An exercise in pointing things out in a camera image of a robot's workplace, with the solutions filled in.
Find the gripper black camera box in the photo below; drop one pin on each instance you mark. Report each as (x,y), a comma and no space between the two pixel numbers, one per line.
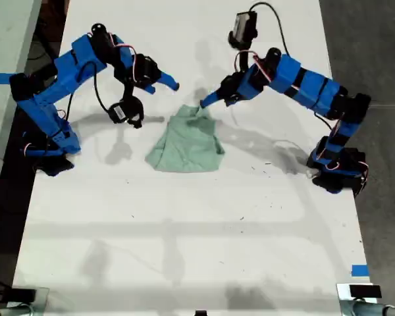
(244,28)
(123,112)

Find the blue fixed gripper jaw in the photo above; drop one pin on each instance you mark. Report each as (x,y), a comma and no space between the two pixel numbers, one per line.
(169,81)
(214,101)

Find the grey metal pole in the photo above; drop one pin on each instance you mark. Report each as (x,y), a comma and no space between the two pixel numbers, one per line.
(10,311)
(372,309)

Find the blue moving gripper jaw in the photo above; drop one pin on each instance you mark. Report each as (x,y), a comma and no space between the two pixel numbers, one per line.
(149,89)
(212,97)

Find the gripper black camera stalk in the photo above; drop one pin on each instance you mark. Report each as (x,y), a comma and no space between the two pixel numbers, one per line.
(242,59)
(127,90)

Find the small black mount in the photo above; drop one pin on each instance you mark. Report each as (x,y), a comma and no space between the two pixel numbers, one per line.
(200,313)

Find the short blue tape strip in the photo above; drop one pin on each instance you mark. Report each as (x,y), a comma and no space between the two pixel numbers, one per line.
(360,270)

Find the pale green t-shirt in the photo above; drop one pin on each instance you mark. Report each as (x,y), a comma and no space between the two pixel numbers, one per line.
(187,145)

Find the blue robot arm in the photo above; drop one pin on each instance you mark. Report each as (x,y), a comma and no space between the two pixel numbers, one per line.
(312,87)
(69,72)

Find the small black box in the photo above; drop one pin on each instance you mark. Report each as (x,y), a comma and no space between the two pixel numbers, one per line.
(23,294)
(364,291)

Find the pale grey side table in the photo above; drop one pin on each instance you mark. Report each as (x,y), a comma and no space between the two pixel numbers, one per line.
(6,39)

